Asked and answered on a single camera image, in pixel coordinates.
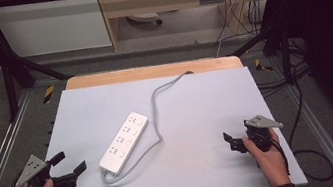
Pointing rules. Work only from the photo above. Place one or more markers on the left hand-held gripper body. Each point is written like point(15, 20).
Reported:
point(33, 168)

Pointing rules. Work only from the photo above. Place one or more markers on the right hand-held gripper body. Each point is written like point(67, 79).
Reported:
point(258, 134)

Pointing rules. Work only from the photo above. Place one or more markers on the person's right hand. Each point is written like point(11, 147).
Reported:
point(272, 166)

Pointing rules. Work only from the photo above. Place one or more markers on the white power strip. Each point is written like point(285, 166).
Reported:
point(124, 143)

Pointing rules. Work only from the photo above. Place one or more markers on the yellow black floor tape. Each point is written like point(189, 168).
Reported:
point(48, 94)
point(262, 65)

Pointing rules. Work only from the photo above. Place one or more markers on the wooden table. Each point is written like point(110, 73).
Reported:
point(151, 72)

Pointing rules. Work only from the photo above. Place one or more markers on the white cabinet panel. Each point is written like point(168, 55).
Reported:
point(49, 27)

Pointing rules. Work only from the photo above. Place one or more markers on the white chair base with caster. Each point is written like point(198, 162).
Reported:
point(144, 18)

